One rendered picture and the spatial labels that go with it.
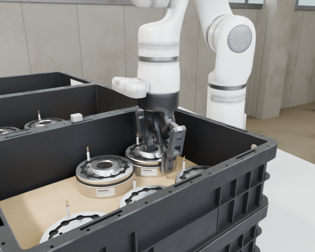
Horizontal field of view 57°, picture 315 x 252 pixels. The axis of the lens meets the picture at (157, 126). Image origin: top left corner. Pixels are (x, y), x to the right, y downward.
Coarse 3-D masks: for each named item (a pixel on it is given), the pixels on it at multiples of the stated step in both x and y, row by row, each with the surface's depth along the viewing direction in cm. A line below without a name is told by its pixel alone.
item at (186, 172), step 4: (184, 168) 52; (188, 168) 52; (192, 168) 52; (196, 168) 52; (200, 168) 52; (204, 168) 52; (180, 172) 50; (184, 172) 51; (188, 172) 51; (192, 172) 50; (176, 176) 49; (180, 176) 49; (184, 176) 49; (188, 176) 49; (176, 180) 48; (180, 180) 48
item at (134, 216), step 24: (96, 120) 56; (216, 120) 55; (264, 144) 44; (216, 168) 37; (240, 168) 40; (168, 192) 32; (192, 192) 34; (0, 216) 28; (120, 216) 28; (144, 216) 30; (0, 240) 25; (48, 240) 25; (72, 240) 25; (96, 240) 27
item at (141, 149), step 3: (156, 144) 60; (141, 147) 59; (156, 147) 59; (159, 147) 59; (138, 150) 59; (141, 150) 58; (144, 150) 58; (156, 150) 58; (159, 150) 58; (141, 153) 57; (144, 153) 57; (147, 153) 56; (150, 153) 56; (153, 153) 56; (156, 153) 57; (159, 153) 57
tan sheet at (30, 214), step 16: (176, 160) 62; (160, 176) 55; (32, 192) 50; (48, 192) 50; (64, 192) 50; (16, 208) 46; (32, 208) 46; (48, 208) 46; (64, 208) 46; (80, 208) 46; (96, 208) 46; (112, 208) 46; (16, 224) 42; (32, 224) 42; (48, 224) 42; (32, 240) 39
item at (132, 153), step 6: (132, 144) 62; (138, 144) 62; (126, 150) 59; (132, 150) 60; (126, 156) 57; (132, 156) 56; (138, 156) 57; (144, 156) 56; (150, 156) 56; (156, 156) 56; (138, 162) 55; (144, 162) 54; (150, 162) 54; (156, 162) 54
